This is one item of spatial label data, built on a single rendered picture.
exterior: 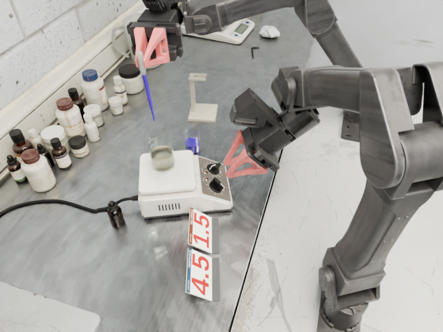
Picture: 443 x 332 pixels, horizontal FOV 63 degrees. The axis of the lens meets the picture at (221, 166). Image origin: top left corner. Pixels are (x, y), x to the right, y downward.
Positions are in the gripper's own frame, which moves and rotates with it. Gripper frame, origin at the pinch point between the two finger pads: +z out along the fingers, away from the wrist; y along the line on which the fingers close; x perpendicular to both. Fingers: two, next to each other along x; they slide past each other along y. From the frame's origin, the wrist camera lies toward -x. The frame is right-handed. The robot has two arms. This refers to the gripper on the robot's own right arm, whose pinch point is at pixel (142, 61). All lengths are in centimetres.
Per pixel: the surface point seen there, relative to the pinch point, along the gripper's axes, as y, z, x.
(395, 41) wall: 79, -130, 57
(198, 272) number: 12.5, 23.1, 30.3
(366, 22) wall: 63, -132, 49
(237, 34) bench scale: 6, -78, 31
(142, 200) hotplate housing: -1.6, 11.0, 25.7
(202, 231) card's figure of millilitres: 11.1, 13.7, 30.7
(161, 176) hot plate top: 1.3, 5.6, 23.7
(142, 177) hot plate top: -2.8, 6.7, 23.5
